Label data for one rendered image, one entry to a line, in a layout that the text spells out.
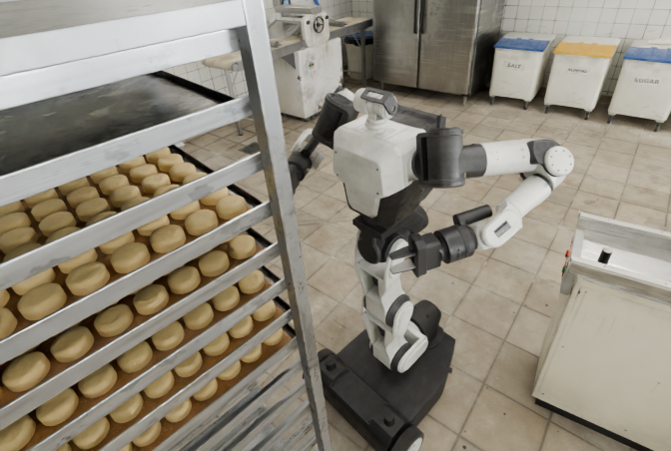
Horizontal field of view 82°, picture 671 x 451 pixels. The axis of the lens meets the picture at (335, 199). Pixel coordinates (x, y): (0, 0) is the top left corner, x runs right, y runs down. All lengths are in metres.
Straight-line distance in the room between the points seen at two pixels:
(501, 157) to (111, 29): 0.88
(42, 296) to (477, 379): 1.96
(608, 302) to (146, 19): 1.56
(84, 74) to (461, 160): 0.81
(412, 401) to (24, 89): 1.77
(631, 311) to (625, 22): 4.31
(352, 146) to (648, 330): 1.19
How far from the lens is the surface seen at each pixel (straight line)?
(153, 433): 0.88
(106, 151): 0.52
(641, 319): 1.70
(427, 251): 0.97
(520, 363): 2.36
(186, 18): 0.49
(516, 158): 1.10
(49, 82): 0.49
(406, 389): 1.97
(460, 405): 2.16
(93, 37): 0.46
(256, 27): 0.54
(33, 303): 0.64
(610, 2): 5.61
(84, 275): 0.64
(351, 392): 1.93
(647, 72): 5.04
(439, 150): 1.01
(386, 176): 1.06
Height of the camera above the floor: 1.87
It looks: 34 degrees down
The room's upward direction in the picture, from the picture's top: 5 degrees counter-clockwise
